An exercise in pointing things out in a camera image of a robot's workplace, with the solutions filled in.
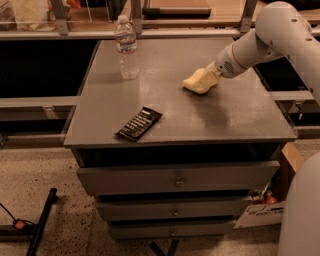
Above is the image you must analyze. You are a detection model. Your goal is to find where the bottom grey drawer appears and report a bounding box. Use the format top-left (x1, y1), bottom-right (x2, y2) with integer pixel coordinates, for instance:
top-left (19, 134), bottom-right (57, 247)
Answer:
top-left (108, 220), bottom-right (236, 240)

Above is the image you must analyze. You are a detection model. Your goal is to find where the middle grey drawer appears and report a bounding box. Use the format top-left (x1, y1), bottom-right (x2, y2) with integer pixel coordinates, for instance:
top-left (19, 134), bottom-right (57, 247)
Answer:
top-left (96, 197), bottom-right (249, 221)

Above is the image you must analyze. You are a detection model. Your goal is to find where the orange bottle in box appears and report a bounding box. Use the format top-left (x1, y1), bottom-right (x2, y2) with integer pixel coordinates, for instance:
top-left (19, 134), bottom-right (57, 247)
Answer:
top-left (264, 190), bottom-right (278, 205)

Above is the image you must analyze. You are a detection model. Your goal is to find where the black metal stand leg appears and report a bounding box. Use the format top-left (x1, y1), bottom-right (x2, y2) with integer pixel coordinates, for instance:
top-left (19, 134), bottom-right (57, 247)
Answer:
top-left (0, 188), bottom-right (59, 256)

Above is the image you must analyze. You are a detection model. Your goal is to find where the top grey drawer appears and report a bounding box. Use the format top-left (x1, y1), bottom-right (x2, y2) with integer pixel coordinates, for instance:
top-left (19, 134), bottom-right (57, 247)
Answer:
top-left (77, 161), bottom-right (280, 195)

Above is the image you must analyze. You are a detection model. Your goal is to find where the yellow sponge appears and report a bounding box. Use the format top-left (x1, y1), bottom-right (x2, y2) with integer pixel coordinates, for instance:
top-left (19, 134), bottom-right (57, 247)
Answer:
top-left (182, 68), bottom-right (220, 95)

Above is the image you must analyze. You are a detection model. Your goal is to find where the grey drawer cabinet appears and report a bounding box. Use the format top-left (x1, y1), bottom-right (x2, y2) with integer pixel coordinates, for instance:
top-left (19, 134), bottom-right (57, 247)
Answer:
top-left (65, 39), bottom-right (296, 227)

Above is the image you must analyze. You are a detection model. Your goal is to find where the clear plastic water bottle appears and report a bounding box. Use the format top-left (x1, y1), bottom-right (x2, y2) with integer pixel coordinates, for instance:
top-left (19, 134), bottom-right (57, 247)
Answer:
top-left (115, 15), bottom-right (139, 80)

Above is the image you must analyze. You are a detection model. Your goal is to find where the cardboard box with label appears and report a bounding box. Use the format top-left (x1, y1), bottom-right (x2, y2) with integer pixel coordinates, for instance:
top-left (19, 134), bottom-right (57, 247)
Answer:
top-left (235, 143), bottom-right (304, 228)

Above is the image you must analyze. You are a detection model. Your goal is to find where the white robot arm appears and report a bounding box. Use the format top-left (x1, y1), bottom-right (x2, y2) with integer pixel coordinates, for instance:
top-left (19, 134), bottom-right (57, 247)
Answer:
top-left (190, 1), bottom-right (320, 256)

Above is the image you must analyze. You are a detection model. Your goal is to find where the orange cable clip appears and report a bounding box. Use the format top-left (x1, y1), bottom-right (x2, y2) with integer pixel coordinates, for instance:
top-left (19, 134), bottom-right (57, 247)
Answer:
top-left (13, 219), bottom-right (26, 230)

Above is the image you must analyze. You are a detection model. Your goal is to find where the grey drawer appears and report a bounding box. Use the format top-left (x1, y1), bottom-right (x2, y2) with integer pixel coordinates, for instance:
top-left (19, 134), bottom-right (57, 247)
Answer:
top-left (77, 161), bottom-right (280, 195)
top-left (108, 220), bottom-right (236, 240)
top-left (96, 197), bottom-right (249, 221)

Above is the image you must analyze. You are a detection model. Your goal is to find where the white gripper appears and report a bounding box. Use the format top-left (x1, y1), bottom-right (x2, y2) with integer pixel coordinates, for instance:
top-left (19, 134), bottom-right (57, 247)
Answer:
top-left (193, 45), bottom-right (246, 94)

